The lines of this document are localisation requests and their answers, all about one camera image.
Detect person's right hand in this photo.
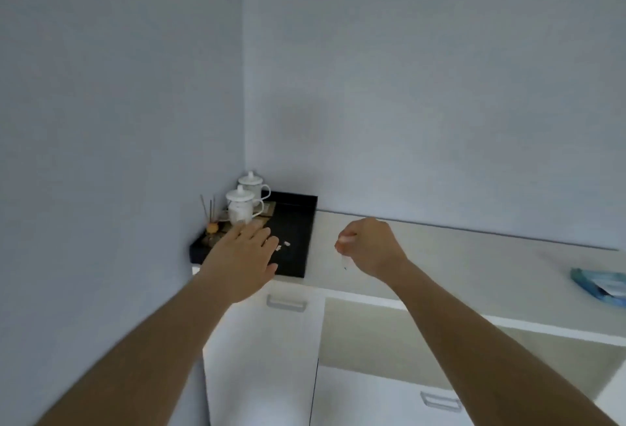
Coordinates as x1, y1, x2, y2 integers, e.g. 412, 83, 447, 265
335, 218, 410, 287

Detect person's left hand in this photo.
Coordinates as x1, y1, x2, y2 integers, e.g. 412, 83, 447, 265
197, 221, 280, 305

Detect person's left forearm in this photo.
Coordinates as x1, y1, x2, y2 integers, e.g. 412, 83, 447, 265
34, 274, 236, 426

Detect person's right forearm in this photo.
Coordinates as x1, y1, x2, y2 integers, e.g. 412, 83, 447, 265
389, 259, 620, 426

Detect black rectangular tray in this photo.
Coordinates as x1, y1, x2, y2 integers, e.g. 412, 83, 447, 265
190, 191, 319, 279

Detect white lidded cup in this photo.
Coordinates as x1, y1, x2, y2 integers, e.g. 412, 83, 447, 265
238, 171, 272, 202
225, 185, 265, 226

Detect incense sticks in holder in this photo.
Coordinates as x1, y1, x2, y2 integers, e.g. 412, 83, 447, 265
199, 193, 219, 224

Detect white cabinet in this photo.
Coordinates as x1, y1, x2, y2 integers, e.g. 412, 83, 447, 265
191, 210, 626, 426

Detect blue tissue packet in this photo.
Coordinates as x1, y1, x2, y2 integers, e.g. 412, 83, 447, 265
570, 267, 626, 308

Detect silver cabinet handle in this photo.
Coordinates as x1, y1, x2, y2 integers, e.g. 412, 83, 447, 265
420, 391, 463, 413
266, 294, 308, 313

